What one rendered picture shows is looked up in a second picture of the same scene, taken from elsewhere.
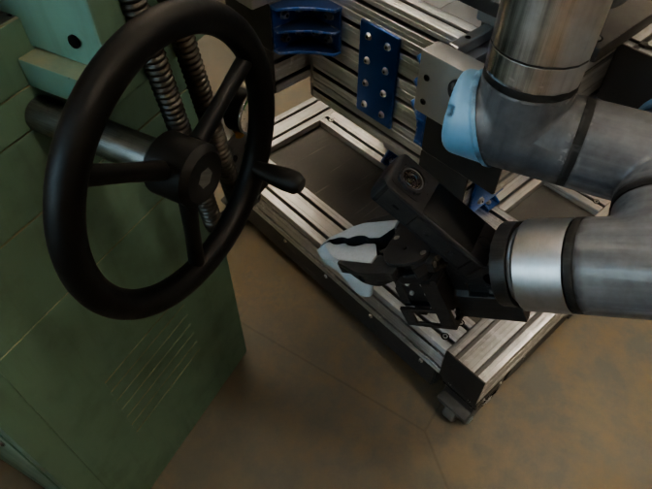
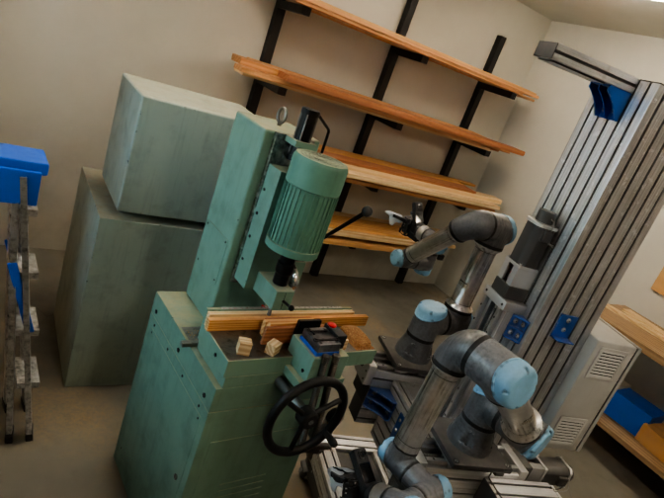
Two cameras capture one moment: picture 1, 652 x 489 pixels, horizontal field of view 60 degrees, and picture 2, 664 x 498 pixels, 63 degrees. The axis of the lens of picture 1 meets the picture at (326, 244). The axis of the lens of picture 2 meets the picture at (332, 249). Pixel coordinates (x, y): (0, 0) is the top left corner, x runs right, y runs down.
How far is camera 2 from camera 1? 1.16 m
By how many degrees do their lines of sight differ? 35
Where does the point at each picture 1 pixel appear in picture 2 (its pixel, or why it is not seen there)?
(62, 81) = (292, 376)
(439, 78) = not seen: hidden behind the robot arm
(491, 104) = (391, 447)
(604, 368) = not seen: outside the picture
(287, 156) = (346, 457)
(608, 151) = (412, 475)
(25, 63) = (287, 367)
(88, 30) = (307, 371)
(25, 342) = (220, 443)
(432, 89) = not seen: hidden behind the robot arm
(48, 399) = (206, 470)
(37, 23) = (296, 361)
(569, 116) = (408, 461)
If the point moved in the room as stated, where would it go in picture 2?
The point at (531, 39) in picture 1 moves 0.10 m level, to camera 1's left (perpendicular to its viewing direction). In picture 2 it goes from (402, 434) to (371, 414)
